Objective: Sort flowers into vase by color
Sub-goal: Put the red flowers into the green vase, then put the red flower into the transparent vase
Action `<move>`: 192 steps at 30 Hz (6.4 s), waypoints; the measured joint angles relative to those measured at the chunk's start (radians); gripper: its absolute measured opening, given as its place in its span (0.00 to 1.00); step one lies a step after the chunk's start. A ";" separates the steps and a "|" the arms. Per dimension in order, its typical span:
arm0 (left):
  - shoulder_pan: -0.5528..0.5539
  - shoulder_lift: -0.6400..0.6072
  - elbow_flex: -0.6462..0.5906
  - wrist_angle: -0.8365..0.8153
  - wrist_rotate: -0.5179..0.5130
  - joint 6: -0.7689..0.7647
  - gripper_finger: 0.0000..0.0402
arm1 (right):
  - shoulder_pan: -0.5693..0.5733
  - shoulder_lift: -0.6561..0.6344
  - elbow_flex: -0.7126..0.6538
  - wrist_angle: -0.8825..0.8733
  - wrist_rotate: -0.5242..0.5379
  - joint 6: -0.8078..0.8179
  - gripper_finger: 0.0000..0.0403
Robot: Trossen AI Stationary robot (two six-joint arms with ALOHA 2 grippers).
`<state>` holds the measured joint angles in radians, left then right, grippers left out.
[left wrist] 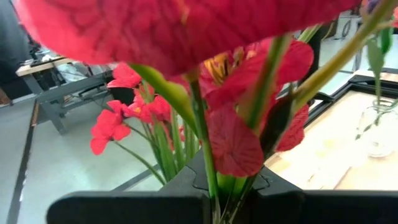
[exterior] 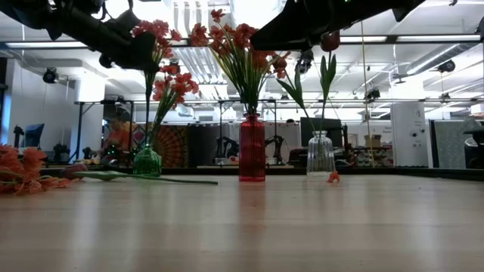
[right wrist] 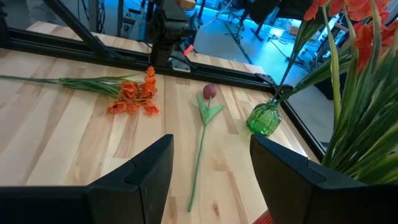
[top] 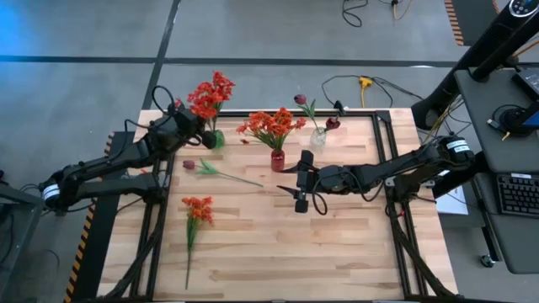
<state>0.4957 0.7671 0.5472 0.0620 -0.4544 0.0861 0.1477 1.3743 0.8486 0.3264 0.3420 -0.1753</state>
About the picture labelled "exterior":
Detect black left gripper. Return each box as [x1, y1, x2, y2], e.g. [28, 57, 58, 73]
[52, 7, 160, 73]

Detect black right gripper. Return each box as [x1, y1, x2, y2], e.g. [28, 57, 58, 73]
[250, 0, 427, 51]

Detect orange artificial flower bunch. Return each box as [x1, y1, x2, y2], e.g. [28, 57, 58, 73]
[226, 23, 292, 114]
[0, 143, 73, 196]
[188, 8, 253, 114]

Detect red ribbed glass vase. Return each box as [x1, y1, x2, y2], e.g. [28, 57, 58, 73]
[237, 112, 267, 183]

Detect green glass vase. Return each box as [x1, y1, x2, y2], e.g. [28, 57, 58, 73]
[132, 142, 163, 178]

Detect clear ribbed glass vase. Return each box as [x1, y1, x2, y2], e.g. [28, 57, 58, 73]
[306, 130, 337, 178]

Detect long ceiling light strip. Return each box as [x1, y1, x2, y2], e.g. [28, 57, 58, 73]
[5, 40, 94, 49]
[395, 34, 481, 42]

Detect black ceiling spotlight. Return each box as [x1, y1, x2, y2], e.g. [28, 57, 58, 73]
[42, 66, 61, 85]
[437, 59, 457, 74]

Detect colourful mandala tapestry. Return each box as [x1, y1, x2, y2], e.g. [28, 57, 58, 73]
[111, 120, 190, 169]

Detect black computer monitor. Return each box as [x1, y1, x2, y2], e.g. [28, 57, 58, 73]
[299, 116, 343, 152]

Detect brown cardboard box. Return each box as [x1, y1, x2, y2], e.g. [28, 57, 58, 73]
[364, 134, 383, 149]

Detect white cabinet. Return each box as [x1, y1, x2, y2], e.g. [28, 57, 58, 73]
[390, 101, 435, 169]

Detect grey partition panel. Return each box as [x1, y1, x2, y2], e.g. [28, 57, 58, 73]
[433, 119, 470, 170]

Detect black office chair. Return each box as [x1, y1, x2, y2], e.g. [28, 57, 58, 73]
[463, 126, 484, 170]

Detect black background table frame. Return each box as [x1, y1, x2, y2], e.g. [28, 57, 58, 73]
[73, 98, 135, 164]

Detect black aluminium table frame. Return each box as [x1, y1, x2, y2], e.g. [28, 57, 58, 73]
[37, 165, 484, 182]

